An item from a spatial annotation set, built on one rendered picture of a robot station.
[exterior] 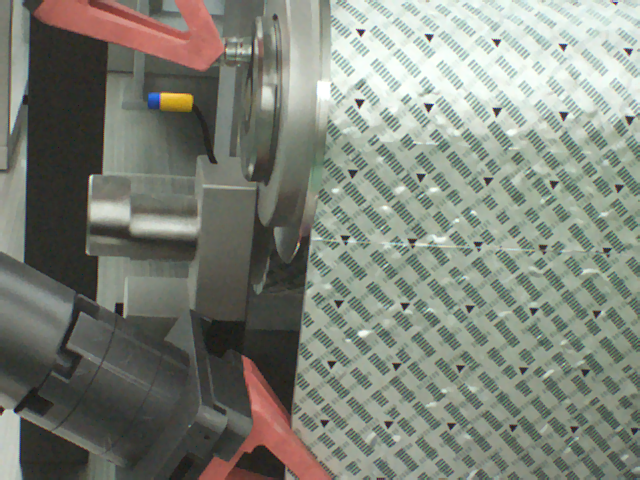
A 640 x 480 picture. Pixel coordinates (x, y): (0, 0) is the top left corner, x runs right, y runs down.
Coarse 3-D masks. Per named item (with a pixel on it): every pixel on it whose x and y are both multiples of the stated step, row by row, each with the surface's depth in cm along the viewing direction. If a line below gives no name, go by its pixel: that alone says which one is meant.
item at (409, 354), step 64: (320, 256) 55; (384, 256) 55; (448, 256) 56; (512, 256) 56; (576, 256) 56; (320, 320) 56; (384, 320) 56; (448, 320) 57; (512, 320) 57; (576, 320) 58; (320, 384) 57; (384, 384) 57; (448, 384) 58; (512, 384) 58; (576, 384) 59; (320, 448) 58; (384, 448) 59; (448, 448) 59; (512, 448) 60; (576, 448) 60
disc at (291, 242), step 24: (312, 0) 54; (312, 24) 54; (312, 72) 53; (312, 96) 53; (312, 120) 53; (312, 144) 52; (312, 168) 53; (312, 192) 53; (312, 216) 54; (288, 240) 58
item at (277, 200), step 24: (288, 0) 55; (288, 24) 54; (288, 48) 53; (312, 48) 54; (288, 72) 53; (288, 96) 53; (288, 120) 53; (288, 144) 54; (288, 168) 54; (264, 192) 59; (288, 192) 55; (264, 216) 59; (288, 216) 57
